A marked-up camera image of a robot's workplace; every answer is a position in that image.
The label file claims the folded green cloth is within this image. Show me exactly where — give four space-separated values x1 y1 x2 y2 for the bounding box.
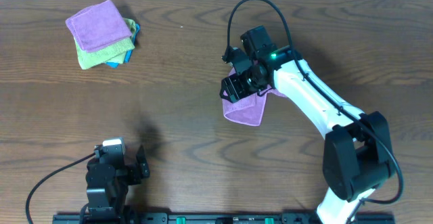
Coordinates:
75 18 135 70

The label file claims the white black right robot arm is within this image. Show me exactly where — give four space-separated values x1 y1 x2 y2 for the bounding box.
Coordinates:
220 26 399 223

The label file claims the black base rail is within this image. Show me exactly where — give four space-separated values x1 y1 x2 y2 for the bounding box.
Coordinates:
52 212 396 224

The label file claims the purple microfiber cloth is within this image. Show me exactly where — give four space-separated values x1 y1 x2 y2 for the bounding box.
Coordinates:
222 87 286 127

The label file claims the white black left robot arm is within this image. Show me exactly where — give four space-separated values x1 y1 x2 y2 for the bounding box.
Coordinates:
78 145 150 224

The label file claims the folded purple cloth on stack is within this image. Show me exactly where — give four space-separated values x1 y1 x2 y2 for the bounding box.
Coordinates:
66 0 132 52

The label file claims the folded blue cloth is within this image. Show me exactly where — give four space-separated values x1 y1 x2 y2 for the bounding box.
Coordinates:
106 23 141 68

